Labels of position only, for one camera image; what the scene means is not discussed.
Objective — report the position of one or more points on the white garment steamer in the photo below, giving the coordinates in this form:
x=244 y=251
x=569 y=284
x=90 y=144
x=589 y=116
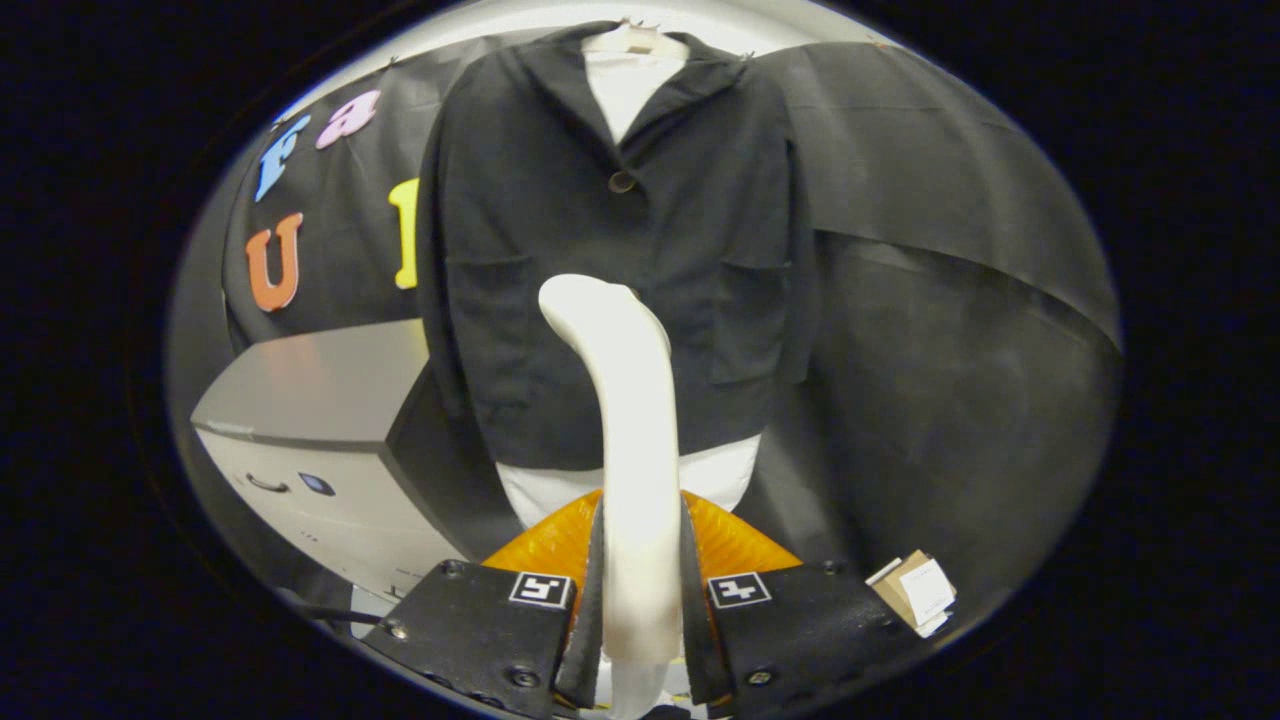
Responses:
x=640 y=450

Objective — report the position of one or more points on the small cardboard box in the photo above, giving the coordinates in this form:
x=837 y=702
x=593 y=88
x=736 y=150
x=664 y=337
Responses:
x=918 y=592

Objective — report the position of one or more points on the grey cabinet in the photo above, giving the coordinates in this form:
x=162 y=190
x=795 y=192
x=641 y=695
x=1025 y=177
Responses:
x=310 y=385

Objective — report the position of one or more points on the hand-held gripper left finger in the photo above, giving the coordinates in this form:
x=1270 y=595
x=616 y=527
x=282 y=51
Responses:
x=480 y=630

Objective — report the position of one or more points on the black backdrop cloth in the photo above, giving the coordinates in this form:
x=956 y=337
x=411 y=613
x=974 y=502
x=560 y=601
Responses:
x=950 y=300

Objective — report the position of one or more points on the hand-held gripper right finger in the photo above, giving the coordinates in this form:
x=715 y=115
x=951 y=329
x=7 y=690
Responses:
x=800 y=630

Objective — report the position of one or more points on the black button jacket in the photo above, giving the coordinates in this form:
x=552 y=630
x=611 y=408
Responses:
x=520 y=230

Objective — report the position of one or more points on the white mannequin torso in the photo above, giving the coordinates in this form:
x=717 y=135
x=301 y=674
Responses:
x=625 y=90

